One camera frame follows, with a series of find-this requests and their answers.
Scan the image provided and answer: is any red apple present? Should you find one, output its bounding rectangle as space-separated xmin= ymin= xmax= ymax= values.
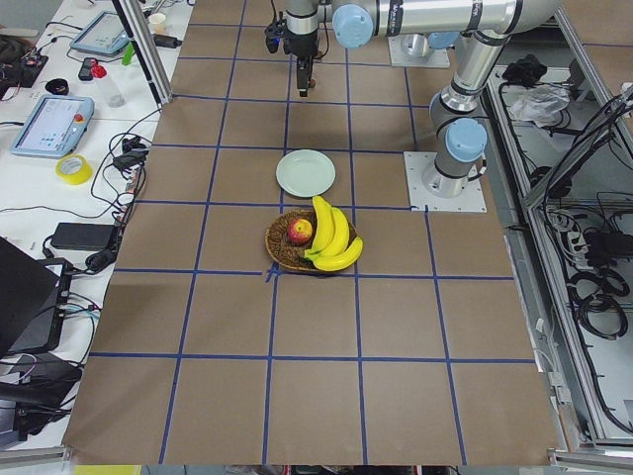
xmin=286 ymin=218 xmax=314 ymax=246

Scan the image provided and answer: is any light green round plate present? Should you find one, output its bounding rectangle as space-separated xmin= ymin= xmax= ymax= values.
xmin=276 ymin=149 xmax=336 ymax=198

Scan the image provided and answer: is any far teach pendant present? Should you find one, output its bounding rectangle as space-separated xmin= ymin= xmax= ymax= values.
xmin=69 ymin=11 xmax=130 ymax=56

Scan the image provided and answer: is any black laptop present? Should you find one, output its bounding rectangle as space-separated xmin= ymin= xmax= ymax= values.
xmin=1 ymin=238 xmax=71 ymax=356

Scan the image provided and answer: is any aluminium frame post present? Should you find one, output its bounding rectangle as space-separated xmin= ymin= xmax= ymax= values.
xmin=112 ymin=0 xmax=172 ymax=106

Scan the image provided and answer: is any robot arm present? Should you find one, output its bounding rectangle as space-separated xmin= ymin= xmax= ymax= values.
xmin=266 ymin=1 xmax=560 ymax=199

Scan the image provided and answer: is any paper cup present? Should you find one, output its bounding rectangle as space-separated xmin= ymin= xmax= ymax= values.
xmin=147 ymin=12 xmax=167 ymax=35

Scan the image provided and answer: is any teach pendant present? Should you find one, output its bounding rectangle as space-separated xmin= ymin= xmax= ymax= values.
xmin=69 ymin=11 xmax=130 ymax=56
xmin=10 ymin=95 xmax=95 ymax=158

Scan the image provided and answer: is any clear bottle red cap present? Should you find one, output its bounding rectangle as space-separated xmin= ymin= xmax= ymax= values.
xmin=91 ymin=62 xmax=126 ymax=108

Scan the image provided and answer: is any brown wicker basket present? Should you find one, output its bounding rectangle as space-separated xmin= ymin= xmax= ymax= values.
xmin=265 ymin=210 xmax=364 ymax=273

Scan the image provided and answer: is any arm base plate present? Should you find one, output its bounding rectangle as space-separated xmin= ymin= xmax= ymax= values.
xmin=404 ymin=151 xmax=487 ymax=213
xmin=388 ymin=34 xmax=450 ymax=68

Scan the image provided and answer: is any black power adapter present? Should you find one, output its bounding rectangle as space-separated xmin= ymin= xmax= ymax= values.
xmin=50 ymin=223 xmax=116 ymax=251

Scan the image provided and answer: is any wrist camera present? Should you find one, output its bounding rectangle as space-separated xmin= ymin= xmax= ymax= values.
xmin=264 ymin=21 xmax=285 ymax=53

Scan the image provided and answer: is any yellow tape roll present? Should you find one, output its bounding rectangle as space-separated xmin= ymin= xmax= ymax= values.
xmin=55 ymin=153 xmax=93 ymax=186

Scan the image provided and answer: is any green marker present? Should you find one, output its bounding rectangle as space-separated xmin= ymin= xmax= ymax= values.
xmin=122 ymin=42 xmax=136 ymax=66

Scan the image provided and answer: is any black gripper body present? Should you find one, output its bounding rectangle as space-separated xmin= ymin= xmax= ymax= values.
xmin=284 ymin=30 xmax=321 ymax=60

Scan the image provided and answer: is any near teach pendant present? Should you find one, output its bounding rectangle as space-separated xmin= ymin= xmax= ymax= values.
xmin=10 ymin=95 xmax=95 ymax=158

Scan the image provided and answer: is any yellow banana bunch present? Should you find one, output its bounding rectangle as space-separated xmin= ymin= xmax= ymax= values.
xmin=304 ymin=196 xmax=364 ymax=272

